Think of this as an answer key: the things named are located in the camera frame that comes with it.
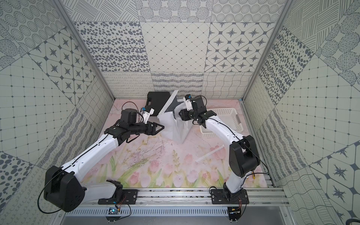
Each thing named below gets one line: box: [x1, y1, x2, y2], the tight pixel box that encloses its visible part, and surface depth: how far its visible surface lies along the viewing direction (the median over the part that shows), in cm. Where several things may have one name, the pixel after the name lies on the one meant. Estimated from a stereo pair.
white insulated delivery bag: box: [157, 90, 193, 144], surface depth 85 cm
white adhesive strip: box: [195, 144, 225, 163], surface depth 92 cm
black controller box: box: [227, 206, 241, 224], surface depth 73 cm
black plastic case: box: [146, 91, 171, 117], surface depth 120 cm
